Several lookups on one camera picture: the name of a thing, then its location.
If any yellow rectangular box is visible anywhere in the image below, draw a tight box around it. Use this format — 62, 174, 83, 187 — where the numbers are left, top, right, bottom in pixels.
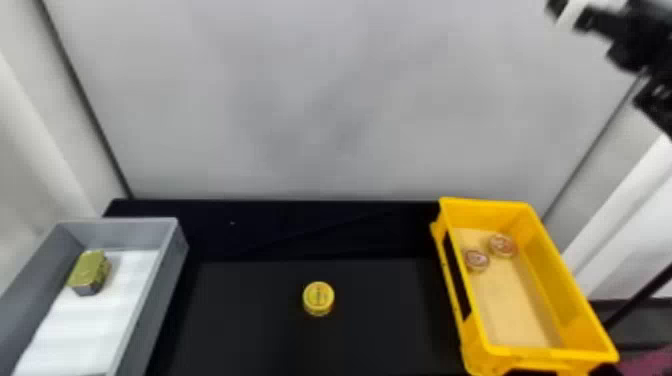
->
429, 196, 621, 376

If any black tripod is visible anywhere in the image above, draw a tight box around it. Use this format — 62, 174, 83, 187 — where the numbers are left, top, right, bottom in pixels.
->
544, 0, 672, 139

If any white foam pad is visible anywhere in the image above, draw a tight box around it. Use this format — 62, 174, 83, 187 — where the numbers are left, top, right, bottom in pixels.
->
11, 248, 161, 376

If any yellow round can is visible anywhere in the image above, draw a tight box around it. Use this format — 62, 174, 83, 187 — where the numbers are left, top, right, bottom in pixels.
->
301, 280, 336, 318

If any orange round can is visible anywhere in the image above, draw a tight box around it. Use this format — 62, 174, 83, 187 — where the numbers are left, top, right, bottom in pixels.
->
462, 248, 492, 274
487, 232, 519, 260

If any olive yellow rectangular tin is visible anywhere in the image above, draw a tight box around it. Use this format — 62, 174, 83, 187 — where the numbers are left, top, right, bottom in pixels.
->
66, 249, 113, 297

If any grey rectangular box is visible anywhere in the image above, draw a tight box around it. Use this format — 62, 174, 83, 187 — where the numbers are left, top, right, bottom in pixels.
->
0, 217, 190, 376

